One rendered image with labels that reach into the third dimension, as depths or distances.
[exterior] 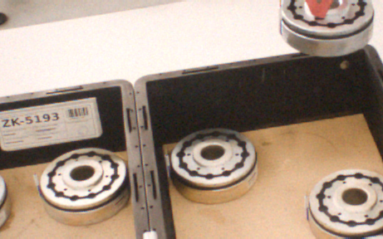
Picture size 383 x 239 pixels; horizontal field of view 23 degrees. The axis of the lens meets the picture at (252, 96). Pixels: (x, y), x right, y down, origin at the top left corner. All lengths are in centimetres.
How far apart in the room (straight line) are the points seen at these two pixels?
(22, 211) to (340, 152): 39
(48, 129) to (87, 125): 5
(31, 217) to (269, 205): 28
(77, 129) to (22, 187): 10
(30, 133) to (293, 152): 32
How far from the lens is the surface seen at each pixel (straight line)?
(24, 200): 116
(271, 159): 115
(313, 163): 114
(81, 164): 113
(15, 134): 117
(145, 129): 108
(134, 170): 101
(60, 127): 117
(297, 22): 101
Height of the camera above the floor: 159
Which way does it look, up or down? 37 degrees down
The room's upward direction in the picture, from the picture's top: 5 degrees counter-clockwise
